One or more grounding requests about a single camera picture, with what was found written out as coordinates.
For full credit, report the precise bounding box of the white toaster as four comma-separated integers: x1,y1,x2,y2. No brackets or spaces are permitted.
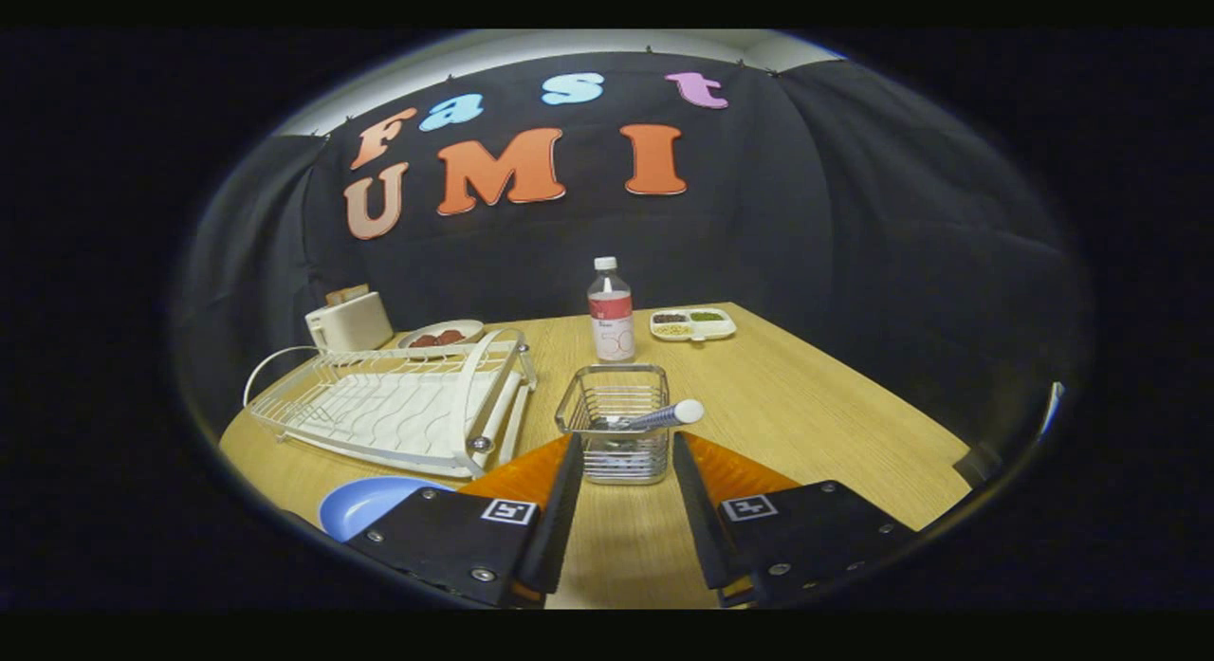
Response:
304,291,395,353

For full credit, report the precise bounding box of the white plate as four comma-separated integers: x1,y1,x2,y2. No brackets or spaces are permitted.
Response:
396,319,487,351

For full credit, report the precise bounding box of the metal spoon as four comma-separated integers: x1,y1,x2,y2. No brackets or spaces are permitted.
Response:
588,398,707,435

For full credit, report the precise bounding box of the black backdrop cloth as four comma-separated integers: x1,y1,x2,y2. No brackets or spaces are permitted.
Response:
175,52,1092,491

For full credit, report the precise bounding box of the white divided condiment dish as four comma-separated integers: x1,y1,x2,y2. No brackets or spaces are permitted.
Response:
649,306,738,342

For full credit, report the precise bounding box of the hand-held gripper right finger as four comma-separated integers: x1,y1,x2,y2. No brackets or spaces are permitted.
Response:
671,431,921,610

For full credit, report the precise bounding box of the clear bottle red label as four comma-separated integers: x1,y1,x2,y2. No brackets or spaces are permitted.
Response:
587,256,636,363

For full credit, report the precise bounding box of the blue plate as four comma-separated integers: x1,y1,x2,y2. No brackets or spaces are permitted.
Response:
319,476,456,543

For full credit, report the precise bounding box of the metal wire basket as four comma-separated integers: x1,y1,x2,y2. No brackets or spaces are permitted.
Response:
555,363,671,486

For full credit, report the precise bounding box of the white wire dish rack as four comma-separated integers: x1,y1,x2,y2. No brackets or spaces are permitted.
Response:
244,327,539,480

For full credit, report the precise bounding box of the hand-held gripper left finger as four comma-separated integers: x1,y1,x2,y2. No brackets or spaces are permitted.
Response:
346,433,584,610

